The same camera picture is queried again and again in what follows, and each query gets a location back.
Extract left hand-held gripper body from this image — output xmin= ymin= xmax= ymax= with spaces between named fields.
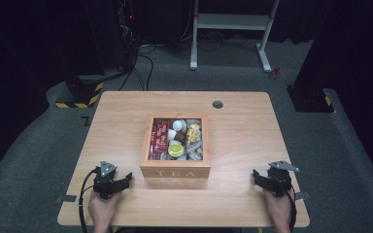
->
xmin=91 ymin=160 xmax=124 ymax=200

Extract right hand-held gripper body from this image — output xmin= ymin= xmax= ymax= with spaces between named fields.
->
xmin=266 ymin=160 xmax=300 ymax=198

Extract wooden tea box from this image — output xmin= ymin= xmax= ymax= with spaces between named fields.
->
xmin=139 ymin=113 xmax=212 ymax=180

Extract person's left hand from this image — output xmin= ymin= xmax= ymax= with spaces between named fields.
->
xmin=87 ymin=189 xmax=122 ymax=227

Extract grey tape tab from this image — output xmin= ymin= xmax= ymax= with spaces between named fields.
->
xmin=55 ymin=194 xmax=78 ymax=204
xmin=294 ymin=190 xmax=312 ymax=201

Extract pile of red stick sachets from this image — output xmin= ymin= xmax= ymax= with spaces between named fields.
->
xmin=148 ymin=118 xmax=170 ymax=161

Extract yellow lidded cup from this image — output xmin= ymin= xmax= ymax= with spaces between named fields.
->
xmin=167 ymin=143 xmax=186 ymax=158

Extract pile of white sachets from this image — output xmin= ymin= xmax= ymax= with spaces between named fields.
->
xmin=185 ymin=139 xmax=204 ymax=161

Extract white round lidded cup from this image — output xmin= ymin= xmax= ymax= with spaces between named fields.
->
xmin=172 ymin=118 xmax=187 ymax=132

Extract yellow tea bags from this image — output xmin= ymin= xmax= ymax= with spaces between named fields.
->
xmin=186 ymin=122 xmax=200 ymax=144

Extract black stand base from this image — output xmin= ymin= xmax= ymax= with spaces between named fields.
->
xmin=287 ymin=84 xmax=335 ymax=114

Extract black and yellow striped base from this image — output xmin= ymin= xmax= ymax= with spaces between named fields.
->
xmin=54 ymin=75 xmax=105 ymax=110

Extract small red floor object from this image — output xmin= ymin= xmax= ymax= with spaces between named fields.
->
xmin=269 ymin=66 xmax=282 ymax=81

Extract dark equipment rack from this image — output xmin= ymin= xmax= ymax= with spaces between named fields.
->
xmin=116 ymin=0 xmax=139 ymax=71

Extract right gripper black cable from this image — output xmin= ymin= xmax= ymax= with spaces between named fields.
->
xmin=281 ymin=183 xmax=298 ymax=233

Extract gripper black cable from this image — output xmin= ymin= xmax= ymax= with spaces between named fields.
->
xmin=78 ymin=168 xmax=99 ymax=233
xmin=281 ymin=183 xmax=298 ymax=233

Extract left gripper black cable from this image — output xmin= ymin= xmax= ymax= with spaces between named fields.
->
xmin=78 ymin=168 xmax=99 ymax=233

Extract black floor cables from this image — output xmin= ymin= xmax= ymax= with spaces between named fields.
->
xmin=119 ymin=43 xmax=163 ymax=92

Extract white metal stand frame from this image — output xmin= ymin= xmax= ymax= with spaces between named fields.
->
xmin=188 ymin=0 xmax=281 ymax=74

